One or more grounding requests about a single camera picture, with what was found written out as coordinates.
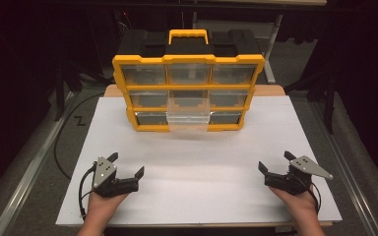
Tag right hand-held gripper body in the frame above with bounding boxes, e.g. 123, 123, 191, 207
263, 154, 335, 197

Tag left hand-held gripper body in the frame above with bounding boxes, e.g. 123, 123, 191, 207
92, 156, 141, 199

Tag pulled-out clear plastic drawer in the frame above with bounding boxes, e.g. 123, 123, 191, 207
165, 89, 211, 133

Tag yellow black drawer organizer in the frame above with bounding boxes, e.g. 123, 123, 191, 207
111, 29, 266, 134

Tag person's left hand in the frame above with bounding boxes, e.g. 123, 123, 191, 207
84, 191, 130, 228

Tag person's right hand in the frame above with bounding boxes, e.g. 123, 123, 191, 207
269, 185, 320, 224

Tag white board sheet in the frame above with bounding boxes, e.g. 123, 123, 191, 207
55, 94, 344, 227

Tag black stand legs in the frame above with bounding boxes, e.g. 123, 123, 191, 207
283, 63, 340, 136
52, 57, 112, 123

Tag set of closed clear drawers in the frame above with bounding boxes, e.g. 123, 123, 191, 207
121, 62, 258, 126

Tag grey metal bar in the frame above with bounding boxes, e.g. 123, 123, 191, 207
261, 13, 284, 85

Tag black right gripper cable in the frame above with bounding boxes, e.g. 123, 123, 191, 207
307, 183, 323, 214

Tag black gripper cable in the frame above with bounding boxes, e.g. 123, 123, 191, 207
307, 183, 323, 214
77, 162, 98, 221

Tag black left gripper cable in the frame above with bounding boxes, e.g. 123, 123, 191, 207
77, 162, 98, 221

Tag aluminium floor rail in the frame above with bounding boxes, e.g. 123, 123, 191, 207
0, 90, 75, 236
310, 100, 378, 236

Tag long black floor cable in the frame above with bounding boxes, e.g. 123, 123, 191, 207
53, 91, 105, 181

